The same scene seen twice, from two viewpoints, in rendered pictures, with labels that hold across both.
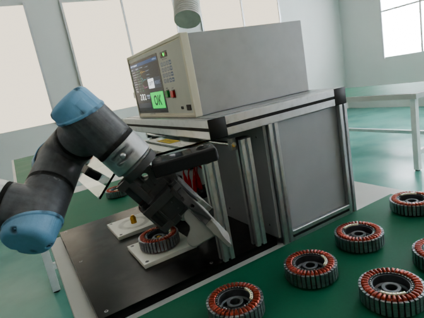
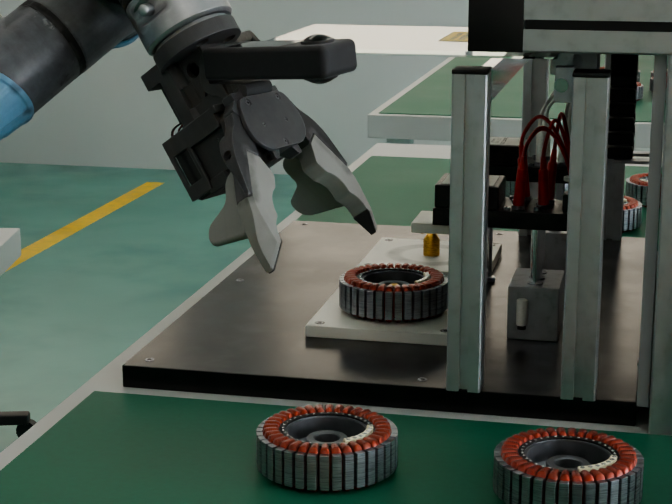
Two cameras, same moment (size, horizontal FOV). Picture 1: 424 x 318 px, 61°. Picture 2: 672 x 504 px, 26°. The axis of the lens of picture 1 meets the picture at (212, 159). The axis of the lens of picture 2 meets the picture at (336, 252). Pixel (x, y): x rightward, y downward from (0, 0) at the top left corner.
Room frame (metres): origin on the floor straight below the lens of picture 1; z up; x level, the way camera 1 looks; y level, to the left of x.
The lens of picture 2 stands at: (-0.20, -0.71, 1.19)
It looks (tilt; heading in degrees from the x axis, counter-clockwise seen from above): 14 degrees down; 41
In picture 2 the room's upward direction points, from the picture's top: straight up
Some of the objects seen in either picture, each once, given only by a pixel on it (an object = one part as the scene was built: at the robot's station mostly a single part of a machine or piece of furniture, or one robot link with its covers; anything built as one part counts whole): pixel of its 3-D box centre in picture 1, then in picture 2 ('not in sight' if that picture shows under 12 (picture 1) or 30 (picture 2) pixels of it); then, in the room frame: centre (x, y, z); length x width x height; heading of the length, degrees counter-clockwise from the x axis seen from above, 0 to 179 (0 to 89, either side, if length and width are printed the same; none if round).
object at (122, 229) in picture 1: (134, 224); (431, 259); (1.15, 0.30, 0.78); 0.15 x 0.15 x 0.01; 28
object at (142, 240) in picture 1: (159, 238); (393, 291); (0.93, 0.18, 0.80); 0.11 x 0.11 x 0.04
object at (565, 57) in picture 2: not in sight; (576, 50); (1.04, 0.05, 1.05); 0.06 x 0.04 x 0.04; 28
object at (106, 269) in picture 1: (152, 237); (427, 300); (1.05, 0.23, 0.76); 0.64 x 0.47 x 0.02; 28
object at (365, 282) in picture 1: (391, 290); not in sight; (0.58, -0.28, 0.77); 0.11 x 0.11 x 0.04
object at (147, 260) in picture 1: (161, 246); (393, 314); (0.93, 0.18, 0.78); 0.15 x 0.15 x 0.01; 28
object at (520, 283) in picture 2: not in sight; (535, 303); (1.00, 0.06, 0.80); 0.08 x 0.05 x 0.06; 28
